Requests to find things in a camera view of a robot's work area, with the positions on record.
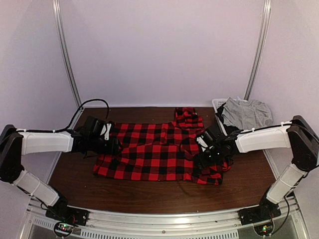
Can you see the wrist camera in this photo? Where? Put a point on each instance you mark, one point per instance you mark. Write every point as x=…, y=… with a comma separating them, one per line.
x=95, y=128
x=207, y=139

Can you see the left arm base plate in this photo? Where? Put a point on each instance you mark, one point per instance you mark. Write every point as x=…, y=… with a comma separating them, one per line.
x=67, y=215

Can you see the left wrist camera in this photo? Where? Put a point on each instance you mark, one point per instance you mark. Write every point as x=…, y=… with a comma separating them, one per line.
x=95, y=128

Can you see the left circuit board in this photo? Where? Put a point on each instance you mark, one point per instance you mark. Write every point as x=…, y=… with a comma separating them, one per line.
x=62, y=229

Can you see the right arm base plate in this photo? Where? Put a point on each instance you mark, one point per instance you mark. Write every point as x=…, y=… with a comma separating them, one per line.
x=260, y=213

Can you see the red black plaid shirt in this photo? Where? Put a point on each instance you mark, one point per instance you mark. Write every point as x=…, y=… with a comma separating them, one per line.
x=160, y=152

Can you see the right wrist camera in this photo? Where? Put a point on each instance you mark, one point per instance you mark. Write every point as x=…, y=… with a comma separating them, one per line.
x=207, y=139

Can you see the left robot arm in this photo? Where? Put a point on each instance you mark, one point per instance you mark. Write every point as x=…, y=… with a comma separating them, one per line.
x=15, y=143

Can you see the aluminium corner post right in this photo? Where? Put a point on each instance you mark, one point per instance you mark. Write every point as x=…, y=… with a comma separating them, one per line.
x=265, y=21

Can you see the white plastic laundry basket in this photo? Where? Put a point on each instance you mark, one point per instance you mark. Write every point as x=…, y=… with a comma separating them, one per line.
x=218, y=105

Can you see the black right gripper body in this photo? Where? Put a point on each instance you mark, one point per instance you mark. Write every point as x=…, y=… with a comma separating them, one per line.
x=215, y=157

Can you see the circuit board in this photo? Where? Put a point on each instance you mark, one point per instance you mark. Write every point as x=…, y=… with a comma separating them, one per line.
x=62, y=229
x=264, y=230

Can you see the aluminium corner post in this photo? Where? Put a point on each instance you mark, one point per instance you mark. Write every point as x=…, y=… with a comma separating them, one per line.
x=64, y=51
x=265, y=21

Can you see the aluminium front rail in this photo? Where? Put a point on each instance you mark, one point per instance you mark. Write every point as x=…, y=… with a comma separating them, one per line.
x=222, y=224

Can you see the grey shirt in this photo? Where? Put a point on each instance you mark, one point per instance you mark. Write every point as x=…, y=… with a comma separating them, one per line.
x=246, y=114

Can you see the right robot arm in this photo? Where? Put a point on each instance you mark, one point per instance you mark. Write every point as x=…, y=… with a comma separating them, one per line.
x=291, y=146

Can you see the right circuit board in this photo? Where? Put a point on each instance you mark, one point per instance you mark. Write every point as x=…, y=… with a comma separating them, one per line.
x=264, y=230

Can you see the aluminium corner post left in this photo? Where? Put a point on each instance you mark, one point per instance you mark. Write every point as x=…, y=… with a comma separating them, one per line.
x=64, y=51

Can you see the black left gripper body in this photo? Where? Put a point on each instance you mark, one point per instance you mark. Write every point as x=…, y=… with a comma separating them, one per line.
x=95, y=146

